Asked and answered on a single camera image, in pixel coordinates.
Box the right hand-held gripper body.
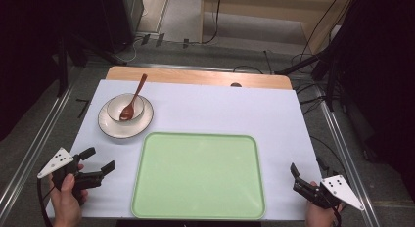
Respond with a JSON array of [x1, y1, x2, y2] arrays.
[[292, 174, 365, 211]]

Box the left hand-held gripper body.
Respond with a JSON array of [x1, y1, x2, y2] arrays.
[[36, 147, 106, 202]]

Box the person's right hand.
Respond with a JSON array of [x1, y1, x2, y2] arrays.
[[304, 181, 345, 227]]

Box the person's left hand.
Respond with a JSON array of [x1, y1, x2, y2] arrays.
[[48, 163, 89, 227]]

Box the white plate with dark rim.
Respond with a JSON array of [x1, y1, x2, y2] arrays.
[[97, 94, 155, 140]]

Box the brown wooden spoon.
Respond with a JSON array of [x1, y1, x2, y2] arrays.
[[118, 73, 149, 121]]

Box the white bowl with dark rim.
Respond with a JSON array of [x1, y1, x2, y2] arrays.
[[106, 93, 146, 122]]

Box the light green plastic tray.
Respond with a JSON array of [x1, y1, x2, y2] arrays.
[[130, 131, 266, 220]]

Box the white table mat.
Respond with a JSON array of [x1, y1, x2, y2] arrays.
[[45, 79, 323, 221]]

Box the black tripod stand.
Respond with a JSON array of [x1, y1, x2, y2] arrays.
[[275, 47, 347, 112], [55, 30, 128, 98]]

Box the black cabinet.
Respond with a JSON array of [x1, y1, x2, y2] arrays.
[[97, 0, 145, 54]]

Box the beige wooden platform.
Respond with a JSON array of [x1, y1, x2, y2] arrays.
[[200, 0, 357, 55]]

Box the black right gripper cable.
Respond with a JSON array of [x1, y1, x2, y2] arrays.
[[326, 194, 343, 227]]

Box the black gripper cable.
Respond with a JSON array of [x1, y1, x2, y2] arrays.
[[326, 194, 343, 227], [36, 177, 55, 227]]

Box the aluminium floor rail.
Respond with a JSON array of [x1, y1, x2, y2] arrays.
[[317, 99, 381, 227], [0, 79, 77, 208]]

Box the thin black floor cable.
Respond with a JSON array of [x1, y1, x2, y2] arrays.
[[309, 135, 343, 176]]

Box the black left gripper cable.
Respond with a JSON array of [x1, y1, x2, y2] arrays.
[[36, 177, 55, 227]]

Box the black looped floor cable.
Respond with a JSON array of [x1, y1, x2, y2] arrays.
[[232, 65, 264, 75]]

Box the white floor cable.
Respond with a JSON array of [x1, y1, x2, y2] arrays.
[[125, 36, 145, 64]]

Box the black hanging cable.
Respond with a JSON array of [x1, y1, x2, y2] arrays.
[[201, 0, 223, 45]]

